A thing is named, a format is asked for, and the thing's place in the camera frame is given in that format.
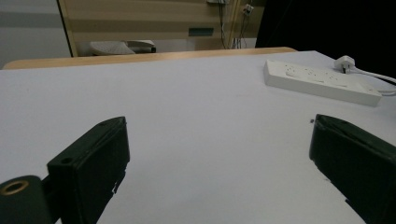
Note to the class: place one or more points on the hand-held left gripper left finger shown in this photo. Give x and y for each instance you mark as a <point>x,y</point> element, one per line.
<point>90,168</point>

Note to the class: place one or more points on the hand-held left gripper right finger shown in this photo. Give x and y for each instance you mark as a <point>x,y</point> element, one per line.
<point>355,161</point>

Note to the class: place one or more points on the white power strip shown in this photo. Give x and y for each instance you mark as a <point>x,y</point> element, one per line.
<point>317,81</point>

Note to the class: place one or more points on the white plug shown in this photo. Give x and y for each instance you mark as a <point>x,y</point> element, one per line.
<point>344,63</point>

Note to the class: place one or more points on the black curtain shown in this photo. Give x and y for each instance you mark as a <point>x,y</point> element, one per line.
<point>330,28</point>

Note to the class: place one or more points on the wooden wall panel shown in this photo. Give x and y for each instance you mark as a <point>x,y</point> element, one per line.
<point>162,21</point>

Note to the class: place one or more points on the wall socket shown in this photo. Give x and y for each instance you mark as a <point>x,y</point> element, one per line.
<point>248,9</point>

